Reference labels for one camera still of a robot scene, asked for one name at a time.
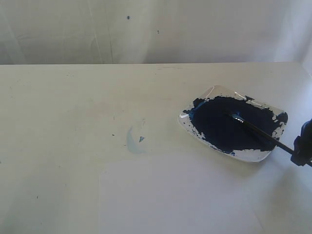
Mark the black paintbrush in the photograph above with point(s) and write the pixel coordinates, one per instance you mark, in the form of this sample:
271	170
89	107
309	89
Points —
260	132

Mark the white paper sheet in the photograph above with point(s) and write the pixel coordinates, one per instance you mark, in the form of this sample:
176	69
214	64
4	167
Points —
173	194

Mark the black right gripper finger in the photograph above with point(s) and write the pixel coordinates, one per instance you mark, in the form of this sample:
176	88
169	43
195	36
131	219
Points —
303	146

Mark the clear tray with blue paint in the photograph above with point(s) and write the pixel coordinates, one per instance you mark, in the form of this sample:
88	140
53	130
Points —
208	119

